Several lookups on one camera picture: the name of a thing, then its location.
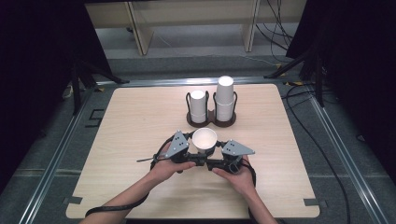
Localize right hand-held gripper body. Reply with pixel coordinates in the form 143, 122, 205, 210
220, 139, 257, 175

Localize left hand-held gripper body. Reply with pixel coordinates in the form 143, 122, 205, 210
163, 130, 191, 164

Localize single white paper cup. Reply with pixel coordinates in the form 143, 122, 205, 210
191, 127, 219, 156

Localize dark brown double cup holder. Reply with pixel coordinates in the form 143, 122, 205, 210
185, 90, 238, 129

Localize short stack of paper cups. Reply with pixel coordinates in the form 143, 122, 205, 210
190, 90, 208, 124

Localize person's left hand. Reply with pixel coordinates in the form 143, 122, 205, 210
148, 141, 197, 185

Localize person's right hand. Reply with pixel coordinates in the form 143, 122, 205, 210
212, 154, 258, 196

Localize tall stack of paper cups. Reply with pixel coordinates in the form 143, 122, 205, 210
215, 75, 235, 123

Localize grey tape strip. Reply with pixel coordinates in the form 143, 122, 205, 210
303, 198, 329, 208
63, 196, 84, 205

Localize black tripod stand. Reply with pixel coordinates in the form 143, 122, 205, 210
263, 46, 325, 108
70, 58, 131, 117

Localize light wooden shelf unit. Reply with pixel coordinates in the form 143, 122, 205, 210
85, 0, 308, 57

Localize dark curtain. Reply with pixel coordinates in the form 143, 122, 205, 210
285, 0, 396, 178
0, 0, 114, 196

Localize right hand-held gripper black cable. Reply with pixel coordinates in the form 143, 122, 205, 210
239, 160, 258, 224

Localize hand-held gripper black cable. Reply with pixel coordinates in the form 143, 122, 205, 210
84, 136, 176, 218
239, 160, 258, 224

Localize metal floor rail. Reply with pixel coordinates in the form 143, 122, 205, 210
95, 76, 291, 89
307, 92, 390, 224
18, 86, 95, 224

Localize left hand-held gripper black cable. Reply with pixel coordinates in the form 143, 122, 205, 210
84, 136, 176, 218

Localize long black floor cable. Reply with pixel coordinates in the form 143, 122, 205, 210
281, 81, 352, 224

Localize thin white floor cable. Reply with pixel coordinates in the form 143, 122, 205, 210
239, 54, 279, 67

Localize bundle of black floor cables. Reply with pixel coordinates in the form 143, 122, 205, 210
254, 0, 295, 63

